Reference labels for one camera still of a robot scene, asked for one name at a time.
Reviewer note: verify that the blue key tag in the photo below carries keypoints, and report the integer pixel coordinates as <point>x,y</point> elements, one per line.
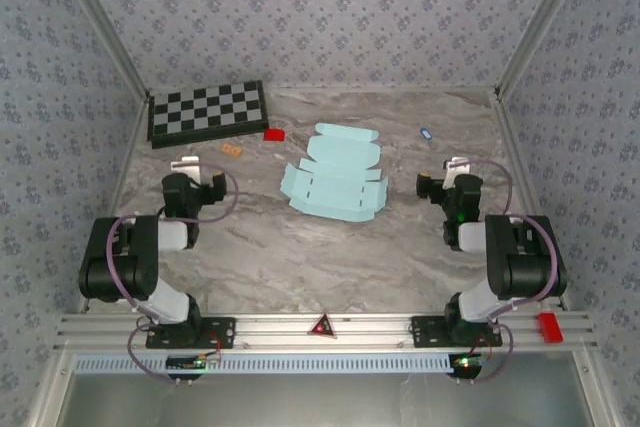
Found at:
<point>426,133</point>

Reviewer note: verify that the light blue paper box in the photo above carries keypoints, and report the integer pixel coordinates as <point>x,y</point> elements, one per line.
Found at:
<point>332,182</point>

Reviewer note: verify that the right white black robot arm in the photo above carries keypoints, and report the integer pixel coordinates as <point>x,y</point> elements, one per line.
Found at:
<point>520,267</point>

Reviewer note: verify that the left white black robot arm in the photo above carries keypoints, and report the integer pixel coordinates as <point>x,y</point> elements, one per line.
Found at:
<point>142,267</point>

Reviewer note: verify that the small orange block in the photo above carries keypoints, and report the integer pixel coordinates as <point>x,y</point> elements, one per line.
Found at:
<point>231,149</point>

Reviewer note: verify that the small red block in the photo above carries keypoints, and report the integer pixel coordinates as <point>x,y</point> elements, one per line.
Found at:
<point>273,135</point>

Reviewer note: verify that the black grey chessboard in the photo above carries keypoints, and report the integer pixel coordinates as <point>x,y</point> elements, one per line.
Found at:
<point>207,112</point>

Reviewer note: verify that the long red block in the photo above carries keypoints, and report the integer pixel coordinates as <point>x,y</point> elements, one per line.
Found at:
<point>548,328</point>

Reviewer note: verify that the small circuit board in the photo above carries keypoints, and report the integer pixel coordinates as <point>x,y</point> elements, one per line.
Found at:
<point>465,364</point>
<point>190,364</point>

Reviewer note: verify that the red black triangle emblem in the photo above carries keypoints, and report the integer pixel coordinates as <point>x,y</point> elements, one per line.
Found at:
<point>322,327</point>

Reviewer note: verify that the grey metal panel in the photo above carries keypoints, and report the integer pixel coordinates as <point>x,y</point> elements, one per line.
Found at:
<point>325,399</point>

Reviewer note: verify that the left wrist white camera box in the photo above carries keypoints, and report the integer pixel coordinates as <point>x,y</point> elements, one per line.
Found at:
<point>186,165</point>

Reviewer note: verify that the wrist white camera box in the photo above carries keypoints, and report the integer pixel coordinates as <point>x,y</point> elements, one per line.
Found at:
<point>456,167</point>
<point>186,165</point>

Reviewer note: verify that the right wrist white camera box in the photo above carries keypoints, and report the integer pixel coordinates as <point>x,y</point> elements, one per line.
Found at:
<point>456,167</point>

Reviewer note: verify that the aluminium side rail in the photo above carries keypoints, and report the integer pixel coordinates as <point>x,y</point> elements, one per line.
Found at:
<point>520,172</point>
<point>117,197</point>

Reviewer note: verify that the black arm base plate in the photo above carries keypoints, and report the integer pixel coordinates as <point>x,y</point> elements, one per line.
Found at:
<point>425,332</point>
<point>220,332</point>

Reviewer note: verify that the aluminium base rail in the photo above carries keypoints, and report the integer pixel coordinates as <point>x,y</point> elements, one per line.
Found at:
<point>360,334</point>

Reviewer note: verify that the aluminium frame post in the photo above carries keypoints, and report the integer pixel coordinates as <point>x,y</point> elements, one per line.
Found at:
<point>100,22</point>
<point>545,22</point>

